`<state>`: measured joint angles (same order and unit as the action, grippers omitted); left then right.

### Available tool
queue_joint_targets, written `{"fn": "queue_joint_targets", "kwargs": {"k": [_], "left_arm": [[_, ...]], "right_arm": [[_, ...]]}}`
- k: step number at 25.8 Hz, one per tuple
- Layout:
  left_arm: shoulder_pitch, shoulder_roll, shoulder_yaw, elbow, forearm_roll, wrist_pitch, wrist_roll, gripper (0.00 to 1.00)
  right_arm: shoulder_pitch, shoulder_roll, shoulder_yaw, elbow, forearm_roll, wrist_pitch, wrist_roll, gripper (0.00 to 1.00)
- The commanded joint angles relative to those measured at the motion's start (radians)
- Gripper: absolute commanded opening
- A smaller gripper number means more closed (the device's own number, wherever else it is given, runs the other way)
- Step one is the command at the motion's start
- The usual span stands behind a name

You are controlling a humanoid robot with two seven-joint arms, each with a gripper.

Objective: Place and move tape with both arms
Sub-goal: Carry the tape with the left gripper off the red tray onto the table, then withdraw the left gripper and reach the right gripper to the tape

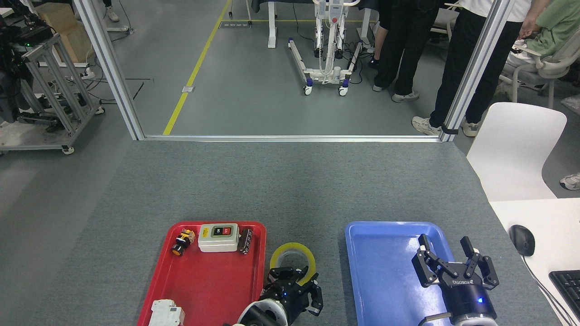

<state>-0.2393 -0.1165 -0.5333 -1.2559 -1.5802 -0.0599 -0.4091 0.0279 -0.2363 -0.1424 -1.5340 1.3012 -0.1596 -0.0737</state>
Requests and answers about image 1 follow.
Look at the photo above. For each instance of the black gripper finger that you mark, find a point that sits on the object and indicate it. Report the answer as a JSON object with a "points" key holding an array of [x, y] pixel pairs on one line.
{"points": [[283, 275], [423, 267], [487, 269], [316, 299]]}

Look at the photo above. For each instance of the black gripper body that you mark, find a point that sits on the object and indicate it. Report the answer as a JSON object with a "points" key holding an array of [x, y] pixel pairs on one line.
{"points": [[469, 299], [285, 299]]}

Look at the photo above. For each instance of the yellow tape roll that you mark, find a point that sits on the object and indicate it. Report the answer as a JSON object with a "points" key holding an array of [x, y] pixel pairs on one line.
{"points": [[292, 246]]}

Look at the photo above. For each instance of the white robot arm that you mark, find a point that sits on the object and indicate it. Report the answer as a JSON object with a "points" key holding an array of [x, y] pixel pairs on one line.
{"points": [[263, 316], [476, 323]]}

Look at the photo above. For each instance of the person's hand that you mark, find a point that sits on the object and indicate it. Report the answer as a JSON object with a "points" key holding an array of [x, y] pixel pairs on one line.
{"points": [[527, 31]]}

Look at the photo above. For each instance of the blue plastic tray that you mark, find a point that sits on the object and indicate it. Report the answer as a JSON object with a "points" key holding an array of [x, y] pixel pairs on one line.
{"points": [[385, 280]]}

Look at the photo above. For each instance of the black computer mouse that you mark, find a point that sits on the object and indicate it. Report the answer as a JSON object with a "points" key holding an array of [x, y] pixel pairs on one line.
{"points": [[522, 240]]}

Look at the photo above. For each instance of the small black terminal block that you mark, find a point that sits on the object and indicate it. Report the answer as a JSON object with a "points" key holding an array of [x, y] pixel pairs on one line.
{"points": [[246, 241]]}

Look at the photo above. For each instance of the red plastic tray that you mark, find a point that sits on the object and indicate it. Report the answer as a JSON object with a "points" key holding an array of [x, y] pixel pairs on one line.
{"points": [[208, 280]]}

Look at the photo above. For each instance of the white desk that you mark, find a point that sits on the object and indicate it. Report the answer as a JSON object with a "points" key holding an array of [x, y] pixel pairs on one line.
{"points": [[543, 217]]}

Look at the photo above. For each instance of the black keyboard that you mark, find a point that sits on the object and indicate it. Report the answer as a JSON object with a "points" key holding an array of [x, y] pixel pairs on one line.
{"points": [[568, 290]]}

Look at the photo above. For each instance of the yellow black push button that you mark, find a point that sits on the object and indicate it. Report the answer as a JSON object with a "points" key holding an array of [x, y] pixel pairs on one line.
{"points": [[181, 243]]}

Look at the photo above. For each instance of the white plastic chair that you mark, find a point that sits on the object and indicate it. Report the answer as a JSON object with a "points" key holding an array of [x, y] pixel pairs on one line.
{"points": [[516, 154]]}

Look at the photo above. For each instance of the white circuit breaker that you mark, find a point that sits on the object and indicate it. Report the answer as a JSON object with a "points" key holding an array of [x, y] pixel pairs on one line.
{"points": [[165, 313]]}

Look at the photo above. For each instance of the person at picture edge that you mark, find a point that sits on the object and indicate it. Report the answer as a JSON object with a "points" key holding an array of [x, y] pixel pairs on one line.
{"points": [[571, 181]]}

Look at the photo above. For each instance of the standing person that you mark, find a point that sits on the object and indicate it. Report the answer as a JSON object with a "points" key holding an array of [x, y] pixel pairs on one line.
{"points": [[403, 45], [462, 77]]}

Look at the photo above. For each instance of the white stand on wheels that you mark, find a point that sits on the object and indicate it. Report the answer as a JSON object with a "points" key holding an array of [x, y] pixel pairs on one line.
{"points": [[324, 74]]}

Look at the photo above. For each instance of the grey office chair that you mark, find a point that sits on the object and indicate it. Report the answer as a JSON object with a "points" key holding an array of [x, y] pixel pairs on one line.
{"points": [[553, 68]]}

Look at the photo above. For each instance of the white table leg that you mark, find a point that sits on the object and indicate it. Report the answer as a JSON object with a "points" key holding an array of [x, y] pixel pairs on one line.
{"points": [[272, 27]]}

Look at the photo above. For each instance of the seated person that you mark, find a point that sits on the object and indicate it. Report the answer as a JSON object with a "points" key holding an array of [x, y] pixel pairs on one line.
{"points": [[559, 27]]}

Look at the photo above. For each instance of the walking person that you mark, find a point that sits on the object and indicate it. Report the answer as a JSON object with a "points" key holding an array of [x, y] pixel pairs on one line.
{"points": [[112, 13]]}

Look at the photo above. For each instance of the cardboard box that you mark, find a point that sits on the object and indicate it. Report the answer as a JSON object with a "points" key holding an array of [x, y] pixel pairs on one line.
{"points": [[68, 31]]}

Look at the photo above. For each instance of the black equipment on cart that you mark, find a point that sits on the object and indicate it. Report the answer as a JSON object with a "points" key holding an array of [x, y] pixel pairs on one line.
{"points": [[11, 68]]}

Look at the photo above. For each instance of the white switch box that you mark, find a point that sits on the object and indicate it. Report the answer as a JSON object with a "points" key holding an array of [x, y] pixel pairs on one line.
{"points": [[217, 242]]}

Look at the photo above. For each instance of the silver aluminium rail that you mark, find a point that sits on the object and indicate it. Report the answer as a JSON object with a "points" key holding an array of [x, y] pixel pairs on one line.
{"points": [[294, 138]]}

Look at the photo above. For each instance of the silver aluminium post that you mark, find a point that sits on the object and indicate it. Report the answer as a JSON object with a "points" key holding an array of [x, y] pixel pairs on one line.
{"points": [[476, 68], [111, 68]]}

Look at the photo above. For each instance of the aluminium frame cart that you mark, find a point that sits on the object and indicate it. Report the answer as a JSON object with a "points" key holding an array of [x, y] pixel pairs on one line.
{"points": [[59, 86]]}

